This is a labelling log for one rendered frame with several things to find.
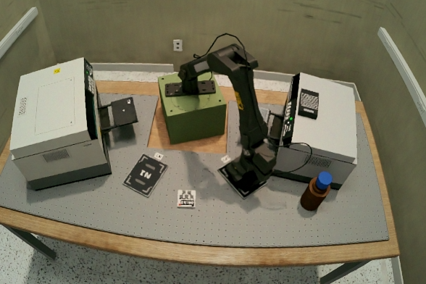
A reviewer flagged brown bottle with blue cap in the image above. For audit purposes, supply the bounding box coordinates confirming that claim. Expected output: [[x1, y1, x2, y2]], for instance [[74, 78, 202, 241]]
[[300, 172, 333, 211]]

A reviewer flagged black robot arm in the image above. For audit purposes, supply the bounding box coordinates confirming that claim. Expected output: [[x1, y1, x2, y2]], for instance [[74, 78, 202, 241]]
[[165, 43, 277, 182]]

